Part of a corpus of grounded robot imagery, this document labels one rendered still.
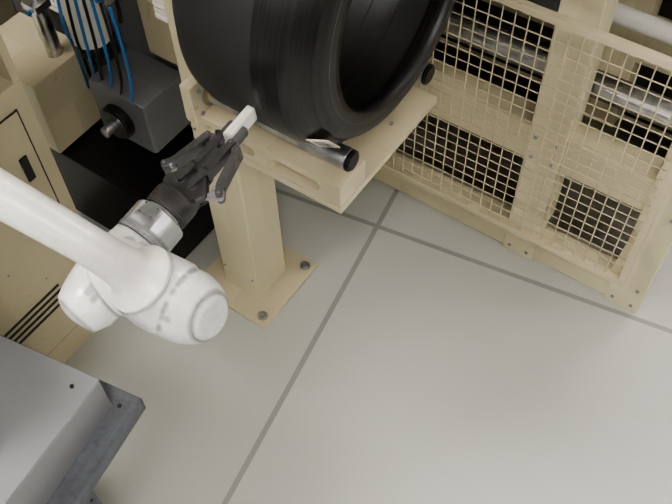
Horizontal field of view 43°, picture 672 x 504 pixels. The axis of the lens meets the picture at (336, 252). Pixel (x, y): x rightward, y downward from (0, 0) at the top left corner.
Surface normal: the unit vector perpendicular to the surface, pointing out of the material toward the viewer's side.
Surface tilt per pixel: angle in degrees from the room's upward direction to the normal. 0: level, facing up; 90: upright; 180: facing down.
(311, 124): 105
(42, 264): 90
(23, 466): 5
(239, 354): 0
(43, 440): 5
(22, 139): 90
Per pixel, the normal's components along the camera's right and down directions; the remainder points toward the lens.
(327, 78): 0.70, 0.57
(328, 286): -0.02, -0.58
